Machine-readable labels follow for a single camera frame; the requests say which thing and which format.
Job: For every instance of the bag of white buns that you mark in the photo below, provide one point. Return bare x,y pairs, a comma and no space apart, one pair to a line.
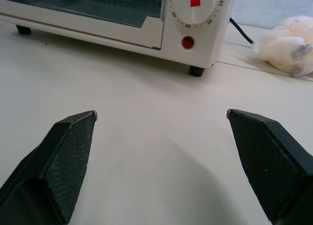
288,49

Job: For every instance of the glass oven door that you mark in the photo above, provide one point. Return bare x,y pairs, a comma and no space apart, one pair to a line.
97,17

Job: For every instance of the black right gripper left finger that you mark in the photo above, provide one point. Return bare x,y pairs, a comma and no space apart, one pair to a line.
58,161

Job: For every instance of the white timer knob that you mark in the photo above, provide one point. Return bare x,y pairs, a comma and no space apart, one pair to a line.
195,5

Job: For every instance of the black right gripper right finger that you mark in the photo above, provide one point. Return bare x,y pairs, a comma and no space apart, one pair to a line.
266,161

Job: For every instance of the white toaster oven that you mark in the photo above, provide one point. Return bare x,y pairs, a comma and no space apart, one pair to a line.
193,36

